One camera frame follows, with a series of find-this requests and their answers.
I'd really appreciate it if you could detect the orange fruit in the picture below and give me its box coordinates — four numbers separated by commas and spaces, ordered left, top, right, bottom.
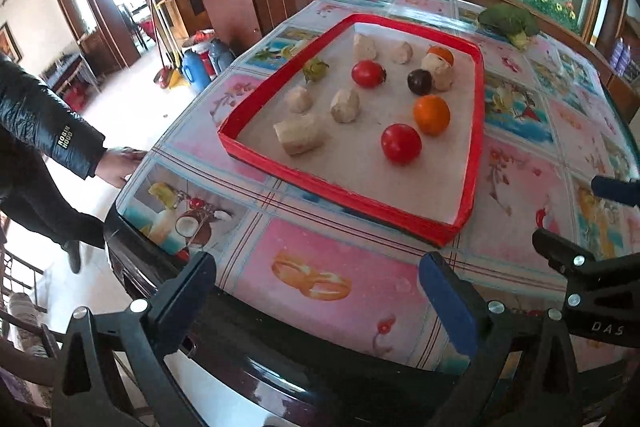
413, 94, 451, 136
427, 46, 454, 66

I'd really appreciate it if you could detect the red tomato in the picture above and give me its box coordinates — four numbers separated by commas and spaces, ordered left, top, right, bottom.
381, 124, 422, 166
352, 60, 386, 89

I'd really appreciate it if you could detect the dark purple fruit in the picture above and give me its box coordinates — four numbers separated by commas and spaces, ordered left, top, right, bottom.
407, 69, 433, 96

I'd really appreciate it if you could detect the large beige bread chunk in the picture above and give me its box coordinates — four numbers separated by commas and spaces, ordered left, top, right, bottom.
273, 114, 326, 156

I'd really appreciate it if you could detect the pale round piece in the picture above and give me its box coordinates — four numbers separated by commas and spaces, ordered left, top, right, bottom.
390, 41, 413, 65

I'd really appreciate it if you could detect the small beige chunk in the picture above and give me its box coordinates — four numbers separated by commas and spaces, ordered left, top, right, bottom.
352, 34, 378, 62

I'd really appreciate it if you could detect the green lime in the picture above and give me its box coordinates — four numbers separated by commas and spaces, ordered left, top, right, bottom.
303, 57, 330, 83

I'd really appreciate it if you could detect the bystander's hand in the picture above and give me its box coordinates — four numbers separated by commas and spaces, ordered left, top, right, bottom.
94, 147, 146, 188

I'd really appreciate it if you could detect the colourful fruit print tablecloth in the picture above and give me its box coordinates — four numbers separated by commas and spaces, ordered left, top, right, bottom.
115, 0, 639, 371

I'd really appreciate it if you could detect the green leafy vegetable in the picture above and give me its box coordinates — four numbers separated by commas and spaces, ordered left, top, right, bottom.
477, 3, 539, 51

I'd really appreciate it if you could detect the bystander in black jacket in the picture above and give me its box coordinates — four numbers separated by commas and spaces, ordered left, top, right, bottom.
1, 56, 106, 273

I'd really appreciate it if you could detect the red rimmed white tray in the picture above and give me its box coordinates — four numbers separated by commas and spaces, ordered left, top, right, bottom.
218, 13, 485, 246

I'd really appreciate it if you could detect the blue thermos jug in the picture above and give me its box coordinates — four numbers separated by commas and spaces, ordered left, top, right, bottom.
182, 50, 210, 94

